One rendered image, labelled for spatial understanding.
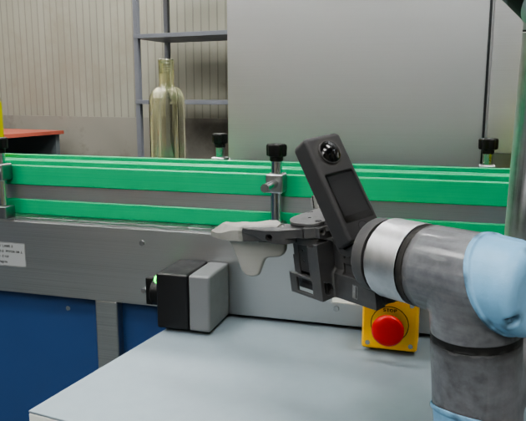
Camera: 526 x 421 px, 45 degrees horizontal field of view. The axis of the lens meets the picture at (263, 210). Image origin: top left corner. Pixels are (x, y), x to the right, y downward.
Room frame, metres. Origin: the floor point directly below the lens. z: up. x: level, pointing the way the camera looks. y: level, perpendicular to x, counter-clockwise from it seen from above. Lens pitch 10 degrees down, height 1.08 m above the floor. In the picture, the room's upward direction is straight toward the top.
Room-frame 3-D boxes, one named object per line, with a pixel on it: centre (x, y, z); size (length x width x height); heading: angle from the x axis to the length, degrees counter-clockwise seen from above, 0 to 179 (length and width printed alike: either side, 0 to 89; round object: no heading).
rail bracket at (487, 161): (1.02, -0.36, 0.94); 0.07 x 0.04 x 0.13; 164
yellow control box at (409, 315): (0.80, -0.17, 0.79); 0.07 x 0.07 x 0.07; 74
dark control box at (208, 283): (0.87, 0.10, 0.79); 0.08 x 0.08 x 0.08; 74
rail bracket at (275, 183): (0.86, -0.01, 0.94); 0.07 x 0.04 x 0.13; 164
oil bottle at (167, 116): (1.21, 0.18, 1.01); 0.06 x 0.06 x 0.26; 81
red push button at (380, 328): (0.75, -0.16, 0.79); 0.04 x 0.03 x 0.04; 74
